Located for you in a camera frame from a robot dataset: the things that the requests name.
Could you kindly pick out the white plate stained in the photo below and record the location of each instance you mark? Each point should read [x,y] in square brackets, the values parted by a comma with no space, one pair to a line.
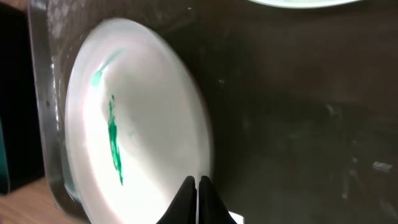
[303,4]

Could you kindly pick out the large dark serving tray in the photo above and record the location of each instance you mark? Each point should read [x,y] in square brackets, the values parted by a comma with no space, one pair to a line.
[303,102]

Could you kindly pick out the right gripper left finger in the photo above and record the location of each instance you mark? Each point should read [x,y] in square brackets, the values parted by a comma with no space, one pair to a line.
[183,208]

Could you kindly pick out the small black water tray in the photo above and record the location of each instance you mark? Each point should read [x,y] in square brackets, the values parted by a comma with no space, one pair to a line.
[21,150]

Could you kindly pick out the white plate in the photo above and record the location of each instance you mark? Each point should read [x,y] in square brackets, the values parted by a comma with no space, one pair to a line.
[135,124]

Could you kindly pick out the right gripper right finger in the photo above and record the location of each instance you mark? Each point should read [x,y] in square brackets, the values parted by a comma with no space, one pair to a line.
[210,206]

